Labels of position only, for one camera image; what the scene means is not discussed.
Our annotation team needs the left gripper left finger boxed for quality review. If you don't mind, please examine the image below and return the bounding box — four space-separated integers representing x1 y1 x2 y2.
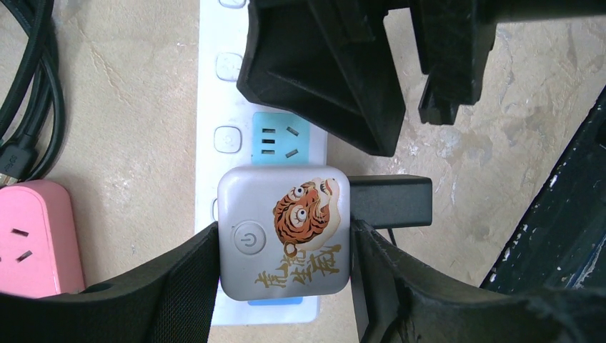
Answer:
1 223 220 342

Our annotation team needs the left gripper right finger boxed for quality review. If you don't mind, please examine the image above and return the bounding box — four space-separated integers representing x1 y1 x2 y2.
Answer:
350 219 605 342

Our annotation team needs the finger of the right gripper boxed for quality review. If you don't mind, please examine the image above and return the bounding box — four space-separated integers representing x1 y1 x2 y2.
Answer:
237 0 407 157
409 0 496 125

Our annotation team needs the black plug with cable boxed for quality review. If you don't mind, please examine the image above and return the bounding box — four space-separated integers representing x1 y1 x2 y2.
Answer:
348 174 433 246

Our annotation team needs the white power strip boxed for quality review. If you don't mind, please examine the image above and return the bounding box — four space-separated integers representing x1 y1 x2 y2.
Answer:
194 0 330 327

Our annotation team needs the white orange plug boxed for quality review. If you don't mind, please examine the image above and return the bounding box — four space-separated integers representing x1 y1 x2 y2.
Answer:
217 165 351 301

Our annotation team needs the pink power socket block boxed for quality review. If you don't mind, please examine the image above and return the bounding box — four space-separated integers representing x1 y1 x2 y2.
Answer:
1 180 85 298

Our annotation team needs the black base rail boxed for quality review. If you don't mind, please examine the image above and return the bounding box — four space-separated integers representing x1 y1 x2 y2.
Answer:
480 91 605 294

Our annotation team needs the coiled black cable bundle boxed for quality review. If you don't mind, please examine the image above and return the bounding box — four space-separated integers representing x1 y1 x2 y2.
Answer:
0 0 66 187

